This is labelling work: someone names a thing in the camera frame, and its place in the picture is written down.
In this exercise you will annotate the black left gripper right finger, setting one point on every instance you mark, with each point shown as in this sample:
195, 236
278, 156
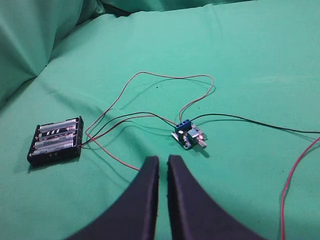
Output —
193, 214

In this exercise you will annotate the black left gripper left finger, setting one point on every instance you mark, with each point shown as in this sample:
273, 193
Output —
133, 215

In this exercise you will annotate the blue motor controller board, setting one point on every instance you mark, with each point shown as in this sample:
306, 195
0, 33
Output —
188, 135

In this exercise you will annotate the silver aa battery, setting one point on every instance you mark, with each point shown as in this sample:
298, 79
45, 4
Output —
51, 149
42, 144
57, 125

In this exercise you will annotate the black battery holder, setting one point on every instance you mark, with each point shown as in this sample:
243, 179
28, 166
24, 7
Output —
58, 156

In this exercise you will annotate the silver AA battery top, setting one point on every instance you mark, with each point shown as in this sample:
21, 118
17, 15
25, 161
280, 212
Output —
57, 125

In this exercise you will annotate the silver AA battery bottom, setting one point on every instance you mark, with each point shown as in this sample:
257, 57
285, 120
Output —
51, 149

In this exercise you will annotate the black striped AA battery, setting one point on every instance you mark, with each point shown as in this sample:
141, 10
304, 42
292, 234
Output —
56, 133

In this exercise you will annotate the green backdrop cloth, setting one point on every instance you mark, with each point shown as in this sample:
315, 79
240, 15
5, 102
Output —
264, 56

